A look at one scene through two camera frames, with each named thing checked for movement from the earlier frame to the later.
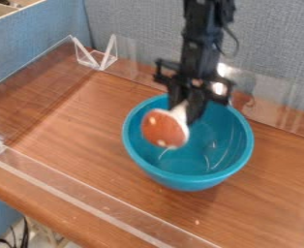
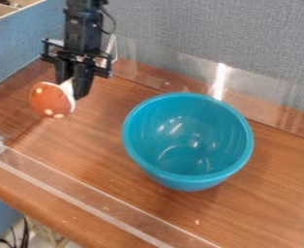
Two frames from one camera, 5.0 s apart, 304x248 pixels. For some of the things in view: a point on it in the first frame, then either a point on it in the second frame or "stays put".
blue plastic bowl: x=199 y=165 stays put
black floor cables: x=23 y=243 stays put
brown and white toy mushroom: x=165 y=126 -> x=53 y=98
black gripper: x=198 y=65 -> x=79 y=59
